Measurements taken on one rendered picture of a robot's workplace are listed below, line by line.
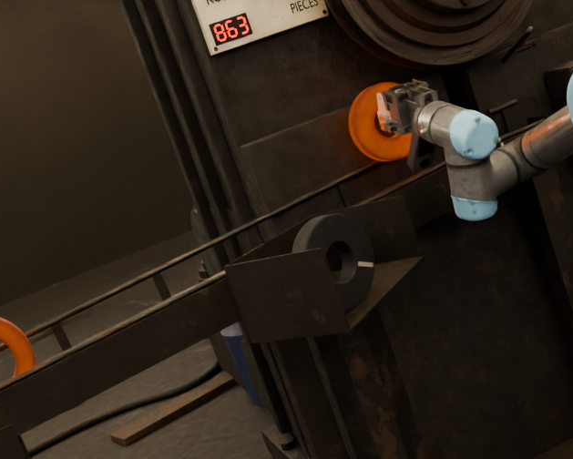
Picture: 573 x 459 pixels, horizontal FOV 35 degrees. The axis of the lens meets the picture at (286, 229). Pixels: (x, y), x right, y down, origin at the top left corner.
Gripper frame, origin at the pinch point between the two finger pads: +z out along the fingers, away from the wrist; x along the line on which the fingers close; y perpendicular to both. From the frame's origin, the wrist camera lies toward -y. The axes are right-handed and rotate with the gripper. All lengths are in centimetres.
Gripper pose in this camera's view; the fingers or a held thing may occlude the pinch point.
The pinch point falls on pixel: (384, 112)
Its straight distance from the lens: 185.6
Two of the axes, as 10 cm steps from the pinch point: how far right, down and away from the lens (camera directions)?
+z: -3.7, -2.9, 8.8
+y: -2.6, -8.8, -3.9
